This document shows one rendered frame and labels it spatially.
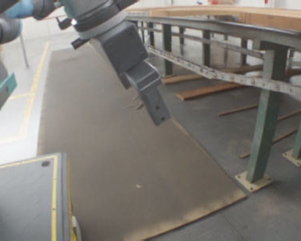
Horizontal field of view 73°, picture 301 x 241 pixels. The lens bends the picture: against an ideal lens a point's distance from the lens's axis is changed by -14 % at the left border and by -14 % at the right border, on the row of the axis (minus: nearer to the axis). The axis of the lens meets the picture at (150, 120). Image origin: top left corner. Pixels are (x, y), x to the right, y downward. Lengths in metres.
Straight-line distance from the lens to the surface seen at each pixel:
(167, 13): 0.90
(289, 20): 0.56
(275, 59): 1.03
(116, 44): 0.28
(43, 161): 1.06
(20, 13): 0.69
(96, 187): 1.33
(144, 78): 0.27
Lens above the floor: 0.89
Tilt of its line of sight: 28 degrees down
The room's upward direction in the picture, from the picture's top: 4 degrees counter-clockwise
